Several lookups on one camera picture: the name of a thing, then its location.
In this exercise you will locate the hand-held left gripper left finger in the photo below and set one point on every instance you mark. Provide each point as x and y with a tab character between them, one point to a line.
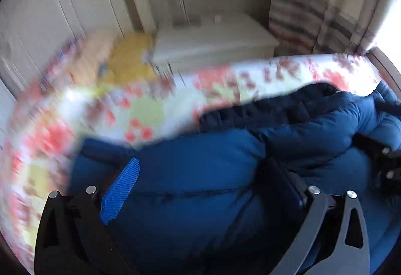
120	193

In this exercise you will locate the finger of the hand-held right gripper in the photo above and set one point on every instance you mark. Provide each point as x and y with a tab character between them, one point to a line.
390	175
374	146

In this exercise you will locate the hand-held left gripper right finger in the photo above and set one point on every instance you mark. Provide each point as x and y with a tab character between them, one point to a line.
283	182

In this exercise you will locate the blue puffer jacket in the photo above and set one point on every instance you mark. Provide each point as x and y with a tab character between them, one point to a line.
188	174

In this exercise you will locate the white window sill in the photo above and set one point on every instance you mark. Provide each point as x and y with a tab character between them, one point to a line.
388	65

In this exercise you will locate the floral quilt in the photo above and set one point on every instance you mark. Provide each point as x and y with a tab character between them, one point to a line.
141	112

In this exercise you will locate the window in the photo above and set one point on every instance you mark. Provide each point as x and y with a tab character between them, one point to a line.
390	21

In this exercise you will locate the pale pillow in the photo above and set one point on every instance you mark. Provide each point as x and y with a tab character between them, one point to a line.
91	60

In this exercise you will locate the yellow bed sheet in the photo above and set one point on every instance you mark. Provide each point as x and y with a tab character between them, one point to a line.
133	57

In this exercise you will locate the printed curtain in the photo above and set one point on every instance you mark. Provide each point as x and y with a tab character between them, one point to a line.
322	2

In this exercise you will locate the white nightstand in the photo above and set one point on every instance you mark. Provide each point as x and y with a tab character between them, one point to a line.
213	40

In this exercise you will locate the white bed headboard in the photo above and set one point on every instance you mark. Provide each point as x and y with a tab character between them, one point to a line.
94	2

